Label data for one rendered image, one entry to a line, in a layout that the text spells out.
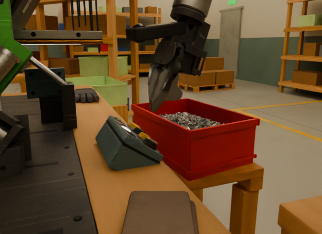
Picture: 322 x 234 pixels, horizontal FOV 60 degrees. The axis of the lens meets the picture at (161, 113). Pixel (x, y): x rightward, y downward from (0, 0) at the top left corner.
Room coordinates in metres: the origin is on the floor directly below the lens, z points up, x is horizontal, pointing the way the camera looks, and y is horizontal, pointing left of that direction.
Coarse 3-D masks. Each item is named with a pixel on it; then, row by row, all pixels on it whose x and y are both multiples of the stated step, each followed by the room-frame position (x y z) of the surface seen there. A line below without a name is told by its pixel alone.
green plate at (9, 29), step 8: (0, 0) 0.51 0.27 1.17; (8, 0) 0.51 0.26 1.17; (0, 8) 0.50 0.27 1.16; (8, 8) 0.51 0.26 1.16; (0, 16) 0.50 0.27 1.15; (8, 16) 0.50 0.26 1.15; (0, 24) 0.50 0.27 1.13; (8, 24) 0.50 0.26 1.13; (0, 32) 0.49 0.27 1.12; (8, 32) 0.50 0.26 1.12; (0, 40) 0.49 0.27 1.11
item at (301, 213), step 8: (296, 200) 0.41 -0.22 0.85; (304, 200) 0.41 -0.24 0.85; (312, 200) 0.41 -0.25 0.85; (320, 200) 0.41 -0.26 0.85; (280, 208) 0.40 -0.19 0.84; (288, 208) 0.39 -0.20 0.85; (296, 208) 0.39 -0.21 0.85; (304, 208) 0.39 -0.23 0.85; (312, 208) 0.39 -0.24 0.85; (320, 208) 0.39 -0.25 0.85; (280, 216) 0.40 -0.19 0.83; (288, 216) 0.38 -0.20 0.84; (296, 216) 0.37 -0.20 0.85; (304, 216) 0.37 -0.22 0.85; (312, 216) 0.37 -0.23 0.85; (320, 216) 0.37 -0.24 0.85; (280, 224) 0.40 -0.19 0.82; (288, 224) 0.38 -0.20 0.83; (296, 224) 0.37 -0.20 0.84; (304, 224) 0.35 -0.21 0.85; (312, 224) 0.35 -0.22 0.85; (320, 224) 0.35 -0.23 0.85; (288, 232) 0.38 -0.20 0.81; (296, 232) 0.37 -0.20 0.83; (304, 232) 0.35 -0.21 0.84; (312, 232) 0.34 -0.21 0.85; (320, 232) 0.33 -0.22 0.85
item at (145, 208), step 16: (144, 192) 0.30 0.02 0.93; (160, 192) 0.30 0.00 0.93; (176, 192) 0.30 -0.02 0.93; (128, 208) 0.27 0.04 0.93; (144, 208) 0.27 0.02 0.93; (160, 208) 0.27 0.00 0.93; (176, 208) 0.27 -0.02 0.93; (192, 208) 0.29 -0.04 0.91; (128, 224) 0.24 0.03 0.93; (144, 224) 0.24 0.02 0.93; (160, 224) 0.24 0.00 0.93; (176, 224) 0.24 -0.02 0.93; (192, 224) 0.24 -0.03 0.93
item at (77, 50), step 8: (104, 8) 8.89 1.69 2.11; (120, 8) 9.10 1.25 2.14; (128, 8) 9.15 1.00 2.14; (152, 8) 9.49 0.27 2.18; (160, 8) 9.50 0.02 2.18; (152, 16) 9.36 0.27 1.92; (160, 16) 9.46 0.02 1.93; (160, 40) 9.50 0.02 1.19; (64, 48) 8.49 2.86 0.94; (80, 48) 8.63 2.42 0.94; (88, 48) 8.69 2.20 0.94; (96, 48) 8.78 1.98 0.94; (104, 48) 8.88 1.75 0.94; (120, 48) 9.06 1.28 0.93; (144, 48) 9.50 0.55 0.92; (152, 48) 9.48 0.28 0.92; (144, 64) 9.39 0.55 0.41; (128, 72) 9.06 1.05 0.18
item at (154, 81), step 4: (156, 68) 0.59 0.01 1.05; (152, 72) 0.60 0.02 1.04; (156, 72) 0.58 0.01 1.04; (160, 72) 0.58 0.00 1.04; (152, 76) 0.59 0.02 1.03; (156, 76) 0.58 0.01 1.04; (152, 80) 0.59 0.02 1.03; (156, 80) 0.58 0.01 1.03; (152, 84) 0.58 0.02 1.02; (156, 84) 0.58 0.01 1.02; (148, 88) 0.59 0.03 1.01; (152, 88) 0.57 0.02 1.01; (156, 88) 0.58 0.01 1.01; (148, 92) 0.58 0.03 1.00; (152, 92) 0.57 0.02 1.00; (152, 96) 0.57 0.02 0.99
